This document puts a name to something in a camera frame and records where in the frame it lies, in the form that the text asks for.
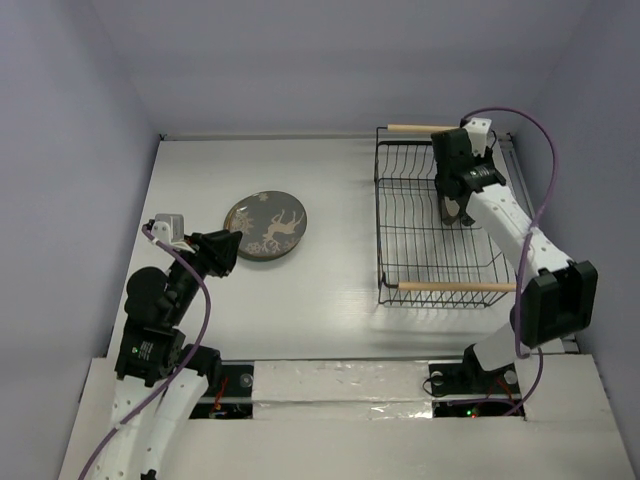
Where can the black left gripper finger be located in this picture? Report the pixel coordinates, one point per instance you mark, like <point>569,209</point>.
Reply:
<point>223,255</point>
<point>217,236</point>

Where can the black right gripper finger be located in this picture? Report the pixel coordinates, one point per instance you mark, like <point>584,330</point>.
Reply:
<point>463,216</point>
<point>443,206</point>

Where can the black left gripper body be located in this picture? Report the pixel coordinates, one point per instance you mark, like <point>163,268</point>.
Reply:
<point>204,259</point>

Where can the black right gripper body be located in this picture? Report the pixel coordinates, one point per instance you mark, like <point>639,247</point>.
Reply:
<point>454,188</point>

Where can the brown rim cream plate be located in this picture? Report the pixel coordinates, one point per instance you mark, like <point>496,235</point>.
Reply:
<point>453,208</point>

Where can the grey deer pattern plate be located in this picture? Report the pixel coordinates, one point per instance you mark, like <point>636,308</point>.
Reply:
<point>272,224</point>

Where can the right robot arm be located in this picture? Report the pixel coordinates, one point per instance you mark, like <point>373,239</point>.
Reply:
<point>554,294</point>

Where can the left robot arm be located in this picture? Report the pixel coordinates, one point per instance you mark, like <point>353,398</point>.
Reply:
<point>159,377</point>

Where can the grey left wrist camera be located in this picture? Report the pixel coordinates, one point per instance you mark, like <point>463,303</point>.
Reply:
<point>168,228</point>

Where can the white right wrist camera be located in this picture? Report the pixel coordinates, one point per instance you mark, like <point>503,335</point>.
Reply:
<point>478,130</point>

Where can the black wire dish rack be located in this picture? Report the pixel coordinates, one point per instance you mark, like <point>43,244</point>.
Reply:
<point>420,261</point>

